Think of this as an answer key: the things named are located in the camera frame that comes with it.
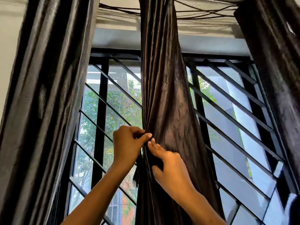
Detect person's left hand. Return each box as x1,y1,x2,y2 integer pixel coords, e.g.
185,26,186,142
112,125,153,171

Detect person's right hand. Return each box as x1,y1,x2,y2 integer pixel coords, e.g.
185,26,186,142
147,138,197,204

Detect dark brown curtain tie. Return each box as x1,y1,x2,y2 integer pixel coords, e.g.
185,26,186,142
132,154,144,185

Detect dark brown curtain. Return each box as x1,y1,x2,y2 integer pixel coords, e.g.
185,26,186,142
135,0,225,225
234,0,300,185

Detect grey textured curtain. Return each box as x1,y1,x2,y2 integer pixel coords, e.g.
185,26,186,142
0,0,100,225

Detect person's left forearm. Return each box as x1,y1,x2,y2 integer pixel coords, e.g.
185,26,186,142
60,162,132,225

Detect green trees outside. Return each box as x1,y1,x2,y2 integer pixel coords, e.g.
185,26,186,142
69,77,218,225

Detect black metal window grille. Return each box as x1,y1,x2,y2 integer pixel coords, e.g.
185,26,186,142
68,57,300,225

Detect black cable bundle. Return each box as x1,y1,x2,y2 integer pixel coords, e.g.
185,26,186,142
98,0,238,20

